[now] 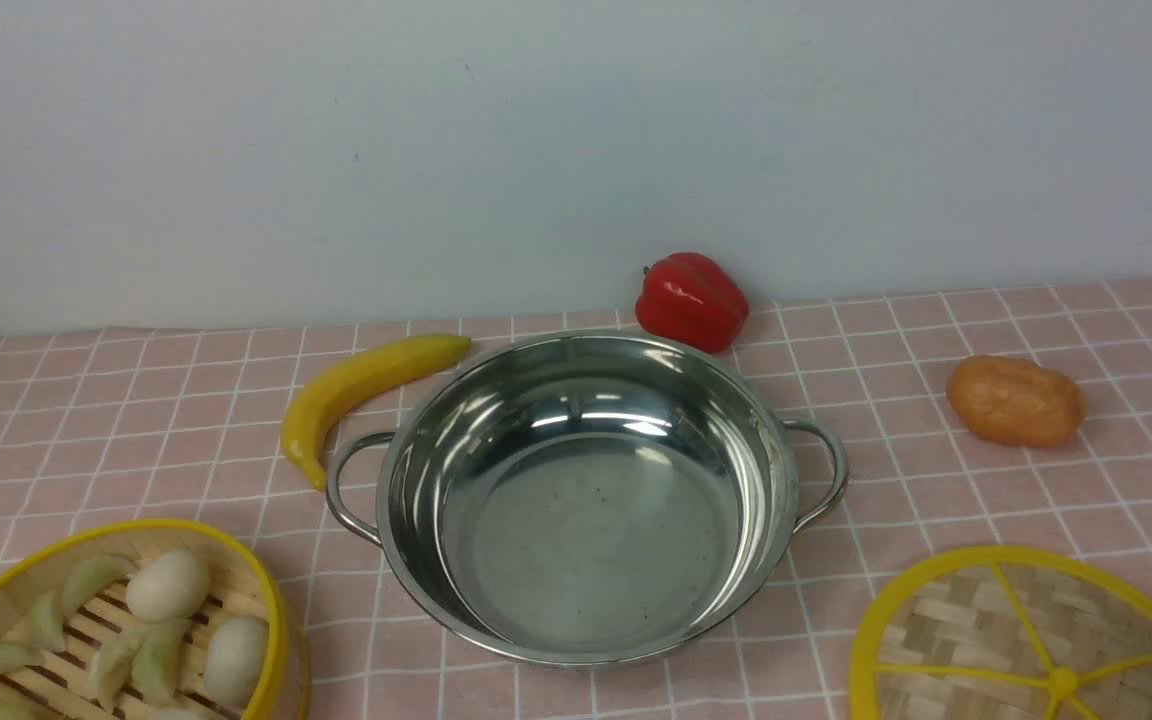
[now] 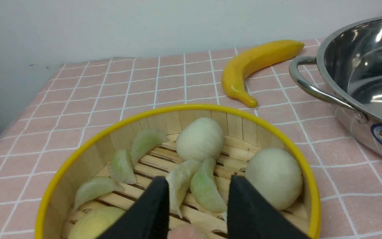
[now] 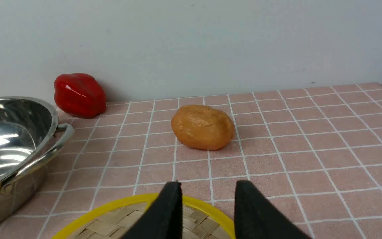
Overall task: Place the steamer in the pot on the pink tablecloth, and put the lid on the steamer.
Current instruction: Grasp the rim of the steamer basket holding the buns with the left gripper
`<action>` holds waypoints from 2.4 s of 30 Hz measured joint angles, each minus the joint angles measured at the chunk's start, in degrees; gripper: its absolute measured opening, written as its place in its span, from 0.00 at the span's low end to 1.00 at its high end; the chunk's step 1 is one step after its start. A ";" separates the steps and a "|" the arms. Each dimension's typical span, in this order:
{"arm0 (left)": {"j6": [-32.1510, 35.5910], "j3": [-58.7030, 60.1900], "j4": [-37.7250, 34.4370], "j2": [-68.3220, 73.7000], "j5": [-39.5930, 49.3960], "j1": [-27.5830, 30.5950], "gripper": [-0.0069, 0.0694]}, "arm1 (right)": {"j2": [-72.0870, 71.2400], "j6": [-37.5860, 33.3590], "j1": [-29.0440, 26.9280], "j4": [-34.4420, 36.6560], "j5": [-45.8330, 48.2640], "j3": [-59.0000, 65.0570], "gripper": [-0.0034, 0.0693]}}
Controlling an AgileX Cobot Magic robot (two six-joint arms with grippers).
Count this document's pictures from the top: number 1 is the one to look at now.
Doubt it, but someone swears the yellow bamboo steamer basket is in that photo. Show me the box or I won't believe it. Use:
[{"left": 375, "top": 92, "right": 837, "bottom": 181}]
[{"left": 0, "top": 518, "right": 314, "bottom": 719}]

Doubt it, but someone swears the yellow woven steamer lid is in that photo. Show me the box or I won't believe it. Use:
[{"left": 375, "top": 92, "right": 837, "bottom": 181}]
[{"left": 847, "top": 546, "right": 1152, "bottom": 719}]

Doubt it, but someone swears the stainless steel pot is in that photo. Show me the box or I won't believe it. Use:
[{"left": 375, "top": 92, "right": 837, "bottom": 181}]
[{"left": 325, "top": 331, "right": 849, "bottom": 667}]

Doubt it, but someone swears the red toy bell pepper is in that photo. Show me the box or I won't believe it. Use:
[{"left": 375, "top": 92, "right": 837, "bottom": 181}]
[{"left": 634, "top": 252, "right": 750, "bottom": 354}]

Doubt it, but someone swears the yellow toy banana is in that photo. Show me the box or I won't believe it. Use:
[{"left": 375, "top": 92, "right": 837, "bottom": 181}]
[{"left": 280, "top": 333, "right": 473, "bottom": 492}]

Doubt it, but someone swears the brown toy potato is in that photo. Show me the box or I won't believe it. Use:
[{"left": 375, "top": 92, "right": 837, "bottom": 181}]
[{"left": 946, "top": 355, "right": 1087, "bottom": 447}]

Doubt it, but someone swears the white toy bun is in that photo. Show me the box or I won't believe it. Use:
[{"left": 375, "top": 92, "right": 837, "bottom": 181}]
[
  {"left": 126, "top": 548, "right": 211, "bottom": 623},
  {"left": 202, "top": 615, "right": 270, "bottom": 708}
]

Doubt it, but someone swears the green toy dumpling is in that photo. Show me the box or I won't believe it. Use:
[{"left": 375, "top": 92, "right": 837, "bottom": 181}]
[
  {"left": 131, "top": 617, "right": 194, "bottom": 707},
  {"left": 26, "top": 589, "right": 67, "bottom": 653},
  {"left": 60, "top": 553, "right": 138, "bottom": 621}
]

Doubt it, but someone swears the pale toy dumpling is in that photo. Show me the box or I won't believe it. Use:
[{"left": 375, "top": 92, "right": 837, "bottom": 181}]
[{"left": 88, "top": 626, "right": 147, "bottom": 714}]

